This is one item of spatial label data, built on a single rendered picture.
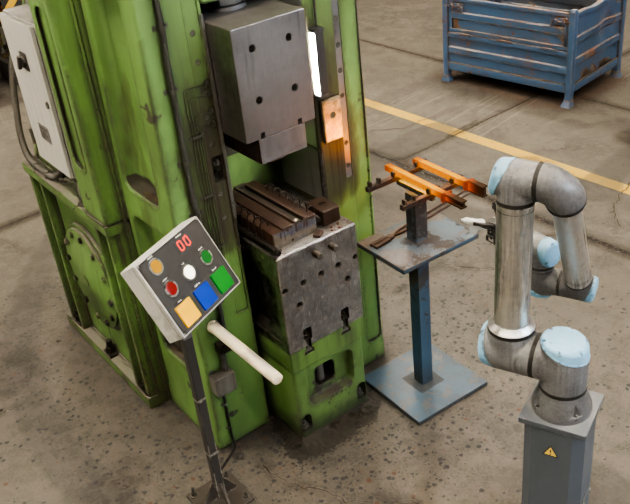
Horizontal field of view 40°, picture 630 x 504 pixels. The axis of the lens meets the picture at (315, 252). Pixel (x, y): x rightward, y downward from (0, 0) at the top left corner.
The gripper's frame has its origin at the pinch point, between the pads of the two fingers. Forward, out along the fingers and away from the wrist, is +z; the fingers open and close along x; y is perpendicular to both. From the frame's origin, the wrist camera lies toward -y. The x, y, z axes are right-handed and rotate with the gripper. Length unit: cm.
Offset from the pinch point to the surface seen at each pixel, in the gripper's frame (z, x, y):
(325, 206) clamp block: 49, -33, 5
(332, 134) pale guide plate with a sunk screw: 58, -21, -19
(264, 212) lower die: 60, -54, 4
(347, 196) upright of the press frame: 60, -15, 12
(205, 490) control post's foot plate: 40, -109, 102
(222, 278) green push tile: 26, -91, 1
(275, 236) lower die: 44, -59, 5
